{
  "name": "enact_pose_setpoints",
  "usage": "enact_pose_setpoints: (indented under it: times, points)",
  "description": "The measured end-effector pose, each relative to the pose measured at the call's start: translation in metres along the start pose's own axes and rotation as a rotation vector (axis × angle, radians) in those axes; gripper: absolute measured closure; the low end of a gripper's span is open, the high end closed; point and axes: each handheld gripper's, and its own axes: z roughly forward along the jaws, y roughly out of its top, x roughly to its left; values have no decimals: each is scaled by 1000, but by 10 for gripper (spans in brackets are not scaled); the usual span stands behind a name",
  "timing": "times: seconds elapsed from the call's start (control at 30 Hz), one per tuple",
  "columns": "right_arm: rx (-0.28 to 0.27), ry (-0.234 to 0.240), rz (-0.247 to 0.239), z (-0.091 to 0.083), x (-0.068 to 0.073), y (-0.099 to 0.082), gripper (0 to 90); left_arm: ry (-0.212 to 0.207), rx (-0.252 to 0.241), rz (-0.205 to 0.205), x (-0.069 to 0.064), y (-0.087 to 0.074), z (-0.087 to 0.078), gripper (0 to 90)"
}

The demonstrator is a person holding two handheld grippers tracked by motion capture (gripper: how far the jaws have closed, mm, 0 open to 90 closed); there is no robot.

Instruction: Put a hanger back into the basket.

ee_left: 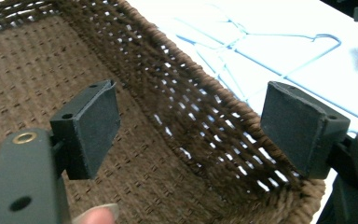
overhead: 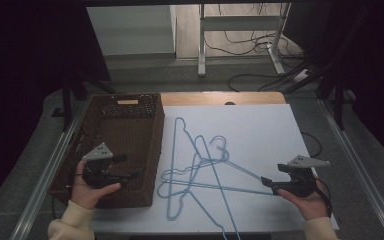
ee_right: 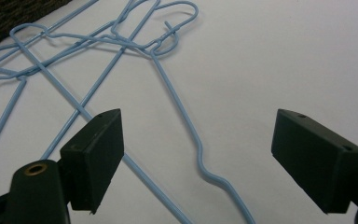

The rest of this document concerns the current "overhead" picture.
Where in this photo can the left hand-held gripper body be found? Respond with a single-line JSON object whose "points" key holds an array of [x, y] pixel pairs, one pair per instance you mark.
{"points": [[96, 170]]}

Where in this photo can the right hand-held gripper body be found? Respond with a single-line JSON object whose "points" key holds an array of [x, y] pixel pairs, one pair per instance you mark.
{"points": [[301, 180]]}

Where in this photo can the brown wicker basket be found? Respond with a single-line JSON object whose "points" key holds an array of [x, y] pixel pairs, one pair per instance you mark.
{"points": [[126, 140]]}

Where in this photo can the person's right hand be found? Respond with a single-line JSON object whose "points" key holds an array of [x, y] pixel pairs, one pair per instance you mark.
{"points": [[311, 205]]}

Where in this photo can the person's left hand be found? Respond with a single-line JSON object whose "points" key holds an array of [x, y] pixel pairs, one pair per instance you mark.
{"points": [[85, 195]]}

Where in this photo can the white table mat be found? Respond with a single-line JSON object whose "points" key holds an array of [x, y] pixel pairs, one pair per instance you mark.
{"points": [[263, 133]]}

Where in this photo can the black metal stand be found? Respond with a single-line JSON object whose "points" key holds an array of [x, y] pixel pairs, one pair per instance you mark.
{"points": [[339, 100], [67, 100]]}

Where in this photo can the white power strip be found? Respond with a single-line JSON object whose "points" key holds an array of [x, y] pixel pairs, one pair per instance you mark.
{"points": [[301, 75]]}

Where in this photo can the wooden table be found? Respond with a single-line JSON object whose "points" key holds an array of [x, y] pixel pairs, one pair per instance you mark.
{"points": [[196, 98]]}

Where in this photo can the dark curtain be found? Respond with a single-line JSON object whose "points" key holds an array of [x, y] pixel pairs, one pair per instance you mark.
{"points": [[373, 66], [30, 66]]}

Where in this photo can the white cabinet panel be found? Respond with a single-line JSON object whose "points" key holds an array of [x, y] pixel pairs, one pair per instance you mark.
{"points": [[130, 30]]}

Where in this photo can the silver metal rail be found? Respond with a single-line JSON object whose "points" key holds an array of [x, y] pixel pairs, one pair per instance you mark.
{"points": [[46, 176], [360, 173]]}

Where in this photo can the white metal desk frame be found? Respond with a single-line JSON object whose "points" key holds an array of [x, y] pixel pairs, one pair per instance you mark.
{"points": [[240, 23]]}

